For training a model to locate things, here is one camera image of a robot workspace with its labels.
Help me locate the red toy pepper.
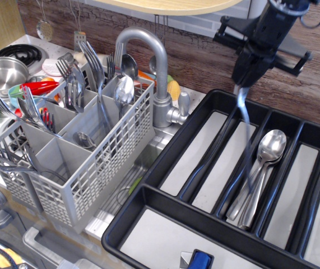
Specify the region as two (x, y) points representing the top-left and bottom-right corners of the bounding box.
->
(20, 81), (59, 95)

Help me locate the light wooden shelf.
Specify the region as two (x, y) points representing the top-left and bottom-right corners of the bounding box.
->
(96, 0), (240, 16)

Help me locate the tall steel fork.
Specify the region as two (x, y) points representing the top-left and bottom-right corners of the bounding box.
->
(78, 41), (110, 134)

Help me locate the hanging metal spatula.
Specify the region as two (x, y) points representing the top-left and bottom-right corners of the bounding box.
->
(69, 1), (86, 52)

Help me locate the steel cooking pot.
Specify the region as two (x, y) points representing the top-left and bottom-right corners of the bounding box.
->
(0, 57), (29, 96)

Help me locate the small spoon inside basket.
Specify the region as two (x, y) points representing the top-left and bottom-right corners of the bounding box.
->
(72, 132), (96, 151)

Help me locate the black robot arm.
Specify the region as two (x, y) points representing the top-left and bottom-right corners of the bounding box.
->
(214, 1), (320, 87)

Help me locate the yellow toy corn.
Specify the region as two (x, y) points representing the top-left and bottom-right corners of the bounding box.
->
(167, 75), (181, 101)

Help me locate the grey metal faucet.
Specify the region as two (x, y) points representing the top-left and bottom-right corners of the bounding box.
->
(115, 27), (190, 128)

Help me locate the steel fork bundle front left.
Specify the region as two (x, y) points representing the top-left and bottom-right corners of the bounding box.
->
(0, 142), (35, 173)

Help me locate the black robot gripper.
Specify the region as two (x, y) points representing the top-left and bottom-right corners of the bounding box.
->
(214, 1), (312, 87)

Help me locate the steel forks middle compartment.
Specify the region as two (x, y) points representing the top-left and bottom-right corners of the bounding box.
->
(55, 59), (84, 113)

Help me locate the long fork leaning left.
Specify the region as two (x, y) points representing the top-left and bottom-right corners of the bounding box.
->
(0, 86), (60, 138)

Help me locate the steel spoon behind basket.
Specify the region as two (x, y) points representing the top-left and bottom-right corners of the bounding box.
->
(120, 54), (138, 80)

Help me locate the pink round toy dish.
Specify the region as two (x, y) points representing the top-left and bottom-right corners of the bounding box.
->
(41, 59), (61, 77)

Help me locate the black stove burner coil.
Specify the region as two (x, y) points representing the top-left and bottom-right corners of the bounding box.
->
(0, 44), (45, 67)

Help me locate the big steel spoon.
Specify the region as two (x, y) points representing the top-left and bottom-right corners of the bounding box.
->
(235, 85), (253, 193)

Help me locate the blue object at bottom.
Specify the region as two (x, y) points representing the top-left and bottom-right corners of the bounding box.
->
(187, 249), (214, 269)

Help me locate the hanging round metal strainer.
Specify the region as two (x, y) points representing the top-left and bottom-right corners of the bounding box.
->
(36, 0), (53, 42)

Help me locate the stack of steel spoons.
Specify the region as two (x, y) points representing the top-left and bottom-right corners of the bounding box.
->
(226, 129), (286, 230)

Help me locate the grey plastic cutlery basket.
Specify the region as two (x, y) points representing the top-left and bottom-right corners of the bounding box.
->
(0, 78), (155, 232)

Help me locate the black cutlery tray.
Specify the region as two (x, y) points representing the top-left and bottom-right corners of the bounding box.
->
(101, 90), (320, 268)

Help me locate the steel spoon upright in basket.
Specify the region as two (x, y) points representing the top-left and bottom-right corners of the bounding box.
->
(113, 76), (135, 119)

